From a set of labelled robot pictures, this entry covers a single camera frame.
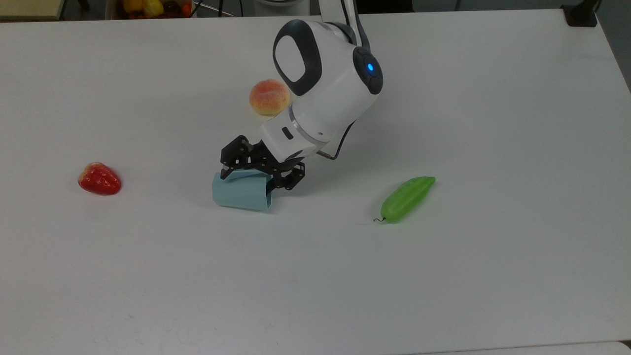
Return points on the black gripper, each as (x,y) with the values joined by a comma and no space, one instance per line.
(263,160)

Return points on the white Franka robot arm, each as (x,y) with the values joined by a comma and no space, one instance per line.
(325,88)

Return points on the toy peach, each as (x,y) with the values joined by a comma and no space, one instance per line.
(268,98)

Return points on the green toy pepper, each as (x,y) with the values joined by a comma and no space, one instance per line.
(406,199)

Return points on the red toy strawberry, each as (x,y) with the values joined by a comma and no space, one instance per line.
(98,178)

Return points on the yellow toy fruit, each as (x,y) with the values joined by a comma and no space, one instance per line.
(153,7)

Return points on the box of toy fruit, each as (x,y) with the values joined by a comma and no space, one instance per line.
(113,12)

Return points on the wooden table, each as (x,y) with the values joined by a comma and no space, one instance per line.
(29,9)

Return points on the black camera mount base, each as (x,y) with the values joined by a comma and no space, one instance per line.
(579,17)

